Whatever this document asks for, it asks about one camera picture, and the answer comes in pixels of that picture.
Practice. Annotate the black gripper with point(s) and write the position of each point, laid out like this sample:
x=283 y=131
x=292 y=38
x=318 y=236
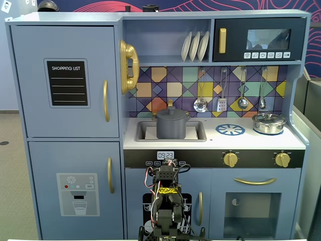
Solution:
x=167 y=163

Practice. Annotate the gray round lid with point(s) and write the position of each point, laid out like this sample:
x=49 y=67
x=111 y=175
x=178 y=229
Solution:
x=171 y=114

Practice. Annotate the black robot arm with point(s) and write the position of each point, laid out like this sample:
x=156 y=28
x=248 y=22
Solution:
x=165 y=218

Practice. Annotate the blue dishwasher door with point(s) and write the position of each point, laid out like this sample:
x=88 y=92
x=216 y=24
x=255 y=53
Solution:
x=195 y=175

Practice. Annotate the gray plastic pot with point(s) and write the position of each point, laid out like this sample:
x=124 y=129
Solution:
x=170 y=128

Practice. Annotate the blue oven door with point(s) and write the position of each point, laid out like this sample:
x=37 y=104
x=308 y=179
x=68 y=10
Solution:
x=218 y=180

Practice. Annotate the gold stove knob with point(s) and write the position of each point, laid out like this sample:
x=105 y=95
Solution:
x=230 y=160
x=283 y=160

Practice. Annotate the gold toy faucet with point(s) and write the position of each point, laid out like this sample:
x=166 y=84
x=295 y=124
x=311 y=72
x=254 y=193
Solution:
x=170 y=102

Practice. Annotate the steel skimmer spoon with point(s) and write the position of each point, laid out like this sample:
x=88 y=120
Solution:
x=200 y=105

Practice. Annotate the steel slotted spatula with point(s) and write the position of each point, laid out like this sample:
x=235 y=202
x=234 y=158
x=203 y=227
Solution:
x=222 y=105

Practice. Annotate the steel ladle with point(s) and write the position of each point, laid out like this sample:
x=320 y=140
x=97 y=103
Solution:
x=242 y=103

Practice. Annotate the small steel spoon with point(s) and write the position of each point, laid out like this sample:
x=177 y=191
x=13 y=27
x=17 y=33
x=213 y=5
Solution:
x=262 y=103

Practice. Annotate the white toy plate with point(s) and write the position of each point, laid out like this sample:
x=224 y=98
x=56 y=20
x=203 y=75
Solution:
x=194 y=47
x=203 y=46
x=186 y=47

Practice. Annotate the blue fridge door with dispenser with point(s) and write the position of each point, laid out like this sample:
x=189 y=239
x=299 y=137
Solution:
x=45 y=163

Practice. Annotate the gold toy telephone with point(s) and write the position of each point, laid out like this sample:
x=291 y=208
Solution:
x=129 y=50

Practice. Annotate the black shopping list board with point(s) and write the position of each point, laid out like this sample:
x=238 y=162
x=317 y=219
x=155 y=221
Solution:
x=67 y=74

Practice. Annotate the black toy microwave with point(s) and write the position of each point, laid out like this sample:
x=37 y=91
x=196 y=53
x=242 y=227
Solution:
x=235 y=37

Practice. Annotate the blue fridge door with chalkboard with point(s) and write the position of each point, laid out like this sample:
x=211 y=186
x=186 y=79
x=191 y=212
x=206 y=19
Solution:
x=30 y=100

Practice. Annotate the blue toy kitchen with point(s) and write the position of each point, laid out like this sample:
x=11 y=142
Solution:
x=70 y=17

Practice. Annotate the black helmet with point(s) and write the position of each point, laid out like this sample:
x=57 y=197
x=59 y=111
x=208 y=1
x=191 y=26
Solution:
x=47 y=6

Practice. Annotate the face picture paper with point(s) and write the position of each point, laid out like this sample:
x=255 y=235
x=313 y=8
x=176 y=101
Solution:
x=6 y=6

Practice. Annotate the small gripper camera board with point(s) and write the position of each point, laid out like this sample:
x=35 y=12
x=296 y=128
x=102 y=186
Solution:
x=169 y=161

